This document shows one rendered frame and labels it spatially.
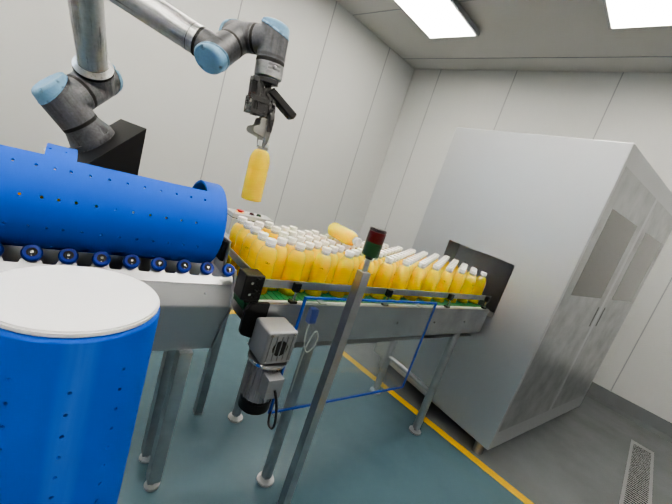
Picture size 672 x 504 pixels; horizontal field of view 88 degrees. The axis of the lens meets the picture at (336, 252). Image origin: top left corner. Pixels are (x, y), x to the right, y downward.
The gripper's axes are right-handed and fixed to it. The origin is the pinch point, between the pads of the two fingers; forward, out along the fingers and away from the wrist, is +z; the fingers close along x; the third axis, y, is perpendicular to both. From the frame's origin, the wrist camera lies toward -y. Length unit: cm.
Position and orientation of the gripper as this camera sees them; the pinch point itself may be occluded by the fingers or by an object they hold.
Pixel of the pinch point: (263, 143)
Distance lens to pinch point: 126.7
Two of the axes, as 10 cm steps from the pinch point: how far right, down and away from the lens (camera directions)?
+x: 5.3, 3.1, -7.9
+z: -2.2, 9.5, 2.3
